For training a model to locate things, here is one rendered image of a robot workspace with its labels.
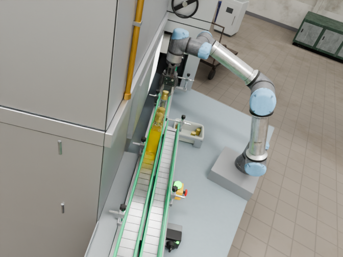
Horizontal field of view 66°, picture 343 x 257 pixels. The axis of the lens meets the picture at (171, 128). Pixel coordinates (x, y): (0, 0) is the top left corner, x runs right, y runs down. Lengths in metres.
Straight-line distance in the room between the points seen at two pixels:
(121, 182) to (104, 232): 0.28
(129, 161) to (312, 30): 7.76
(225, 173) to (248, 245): 0.98
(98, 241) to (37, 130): 0.53
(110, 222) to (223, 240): 0.60
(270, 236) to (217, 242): 1.25
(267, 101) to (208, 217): 0.70
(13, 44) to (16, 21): 0.07
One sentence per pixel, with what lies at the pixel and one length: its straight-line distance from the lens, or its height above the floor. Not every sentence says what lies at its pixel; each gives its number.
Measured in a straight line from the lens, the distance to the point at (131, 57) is 0.93.
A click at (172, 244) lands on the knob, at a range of 1.32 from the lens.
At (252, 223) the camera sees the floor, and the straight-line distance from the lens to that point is 2.66.
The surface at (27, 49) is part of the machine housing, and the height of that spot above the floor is 1.61.
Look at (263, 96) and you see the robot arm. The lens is 1.29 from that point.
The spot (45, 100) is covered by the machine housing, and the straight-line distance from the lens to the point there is 0.87.
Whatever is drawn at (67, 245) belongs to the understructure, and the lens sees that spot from 1.49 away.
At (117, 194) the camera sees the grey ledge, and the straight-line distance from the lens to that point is 1.34.
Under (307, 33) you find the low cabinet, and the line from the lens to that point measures 8.76.
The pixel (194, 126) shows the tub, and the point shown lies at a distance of 1.98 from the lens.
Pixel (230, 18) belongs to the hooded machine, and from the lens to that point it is 7.36.
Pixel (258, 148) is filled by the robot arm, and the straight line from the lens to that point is 1.48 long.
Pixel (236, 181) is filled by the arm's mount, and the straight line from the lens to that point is 1.67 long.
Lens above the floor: 1.95
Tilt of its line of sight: 37 degrees down
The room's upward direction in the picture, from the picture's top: 16 degrees clockwise
